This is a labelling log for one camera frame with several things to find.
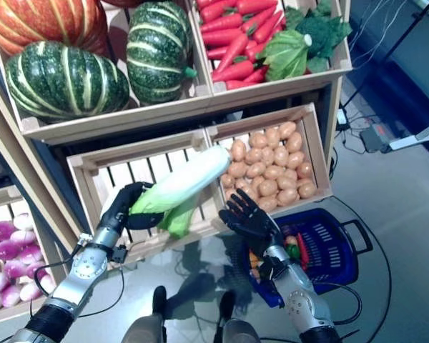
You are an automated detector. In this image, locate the silver robot left leg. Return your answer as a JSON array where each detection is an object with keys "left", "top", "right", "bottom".
[{"left": 123, "top": 313, "right": 167, "bottom": 343}]

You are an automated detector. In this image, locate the light green lettuce head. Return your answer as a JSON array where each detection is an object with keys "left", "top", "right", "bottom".
[{"left": 259, "top": 29, "right": 314, "bottom": 82}]

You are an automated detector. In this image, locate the tan toy potato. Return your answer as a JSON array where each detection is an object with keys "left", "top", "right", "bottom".
[
  {"left": 298, "top": 181, "right": 317, "bottom": 200},
  {"left": 265, "top": 127, "right": 280, "bottom": 147},
  {"left": 285, "top": 131, "right": 304, "bottom": 154},
  {"left": 249, "top": 132, "right": 269, "bottom": 149},
  {"left": 278, "top": 121, "right": 297, "bottom": 140},
  {"left": 277, "top": 187, "right": 300, "bottom": 207},
  {"left": 259, "top": 195, "right": 279, "bottom": 212}
]

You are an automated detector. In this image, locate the orange striped pumpkin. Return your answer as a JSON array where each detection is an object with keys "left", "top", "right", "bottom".
[
  {"left": 0, "top": 0, "right": 108, "bottom": 58},
  {"left": 102, "top": 0, "right": 147, "bottom": 8}
]

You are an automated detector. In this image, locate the grey power strip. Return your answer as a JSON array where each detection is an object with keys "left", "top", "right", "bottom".
[{"left": 359, "top": 123, "right": 401, "bottom": 153}]

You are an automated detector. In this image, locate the green striped pumpkin with stem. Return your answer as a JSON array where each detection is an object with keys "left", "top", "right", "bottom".
[{"left": 126, "top": 1, "right": 198, "bottom": 106}]

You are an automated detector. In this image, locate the red toy carrot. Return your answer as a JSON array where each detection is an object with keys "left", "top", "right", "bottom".
[
  {"left": 212, "top": 59, "right": 255, "bottom": 83},
  {"left": 202, "top": 27, "right": 244, "bottom": 47},
  {"left": 199, "top": 0, "right": 237, "bottom": 22},
  {"left": 235, "top": 0, "right": 279, "bottom": 15},
  {"left": 220, "top": 34, "right": 250, "bottom": 72},
  {"left": 201, "top": 13, "right": 244, "bottom": 34}
]

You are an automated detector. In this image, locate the dark green leafy vegetable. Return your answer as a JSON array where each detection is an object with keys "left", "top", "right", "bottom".
[{"left": 284, "top": 0, "right": 353, "bottom": 74}]

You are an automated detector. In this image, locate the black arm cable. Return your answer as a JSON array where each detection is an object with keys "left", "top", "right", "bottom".
[{"left": 317, "top": 282, "right": 364, "bottom": 324}]

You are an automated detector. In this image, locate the wooden display shelf frame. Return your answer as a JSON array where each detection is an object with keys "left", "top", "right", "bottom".
[{"left": 0, "top": 0, "right": 351, "bottom": 272}]

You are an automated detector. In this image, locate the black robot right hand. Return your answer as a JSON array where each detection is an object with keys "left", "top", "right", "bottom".
[{"left": 217, "top": 188, "right": 285, "bottom": 258}]

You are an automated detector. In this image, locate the black floor cable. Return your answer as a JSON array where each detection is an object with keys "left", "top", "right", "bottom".
[{"left": 328, "top": 196, "right": 393, "bottom": 343}]

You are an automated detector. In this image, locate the black robot right foot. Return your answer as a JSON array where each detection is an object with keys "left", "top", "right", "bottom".
[{"left": 217, "top": 291, "right": 236, "bottom": 324}]

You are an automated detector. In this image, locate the black tripod stand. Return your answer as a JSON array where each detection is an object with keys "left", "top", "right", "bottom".
[{"left": 339, "top": 0, "right": 429, "bottom": 108}]

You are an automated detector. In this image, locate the toy napa cabbage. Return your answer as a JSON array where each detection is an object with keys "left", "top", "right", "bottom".
[
  {"left": 157, "top": 203, "right": 198, "bottom": 240},
  {"left": 128, "top": 145, "right": 232, "bottom": 224}
]

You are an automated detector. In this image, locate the black robot foot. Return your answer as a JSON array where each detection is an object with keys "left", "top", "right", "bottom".
[
  {"left": 152, "top": 285, "right": 168, "bottom": 317},
  {"left": 217, "top": 291, "right": 236, "bottom": 324}
]

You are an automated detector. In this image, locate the silver robot leg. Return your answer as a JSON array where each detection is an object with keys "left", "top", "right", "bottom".
[
  {"left": 214, "top": 319, "right": 262, "bottom": 343},
  {"left": 123, "top": 313, "right": 167, "bottom": 343}
]

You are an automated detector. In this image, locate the white desk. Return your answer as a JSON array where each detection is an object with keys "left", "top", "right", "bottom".
[{"left": 380, "top": 117, "right": 429, "bottom": 154}]

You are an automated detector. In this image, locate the black robot left foot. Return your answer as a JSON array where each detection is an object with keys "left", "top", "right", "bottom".
[{"left": 152, "top": 285, "right": 168, "bottom": 317}]

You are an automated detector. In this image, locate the silver robot right leg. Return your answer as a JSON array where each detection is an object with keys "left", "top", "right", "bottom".
[{"left": 214, "top": 319, "right": 262, "bottom": 343}]

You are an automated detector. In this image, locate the wide green striped pumpkin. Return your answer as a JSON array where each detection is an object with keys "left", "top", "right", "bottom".
[{"left": 5, "top": 41, "right": 131, "bottom": 122}]

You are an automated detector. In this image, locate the wooden slatted crate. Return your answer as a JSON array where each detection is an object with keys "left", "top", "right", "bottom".
[
  {"left": 0, "top": 185, "right": 69, "bottom": 322},
  {"left": 189, "top": 0, "right": 354, "bottom": 104},
  {"left": 0, "top": 0, "right": 215, "bottom": 144},
  {"left": 66, "top": 128, "right": 230, "bottom": 267},
  {"left": 205, "top": 102, "right": 334, "bottom": 222}
]

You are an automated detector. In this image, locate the red toy chili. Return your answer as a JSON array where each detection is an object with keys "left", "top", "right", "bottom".
[{"left": 295, "top": 232, "right": 310, "bottom": 272}]

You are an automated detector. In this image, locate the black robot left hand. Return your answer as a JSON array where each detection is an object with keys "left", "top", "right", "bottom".
[{"left": 98, "top": 181, "right": 165, "bottom": 241}]

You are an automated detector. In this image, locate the blue plastic shopping basket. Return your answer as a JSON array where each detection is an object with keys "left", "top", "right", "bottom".
[{"left": 241, "top": 208, "right": 374, "bottom": 308}]

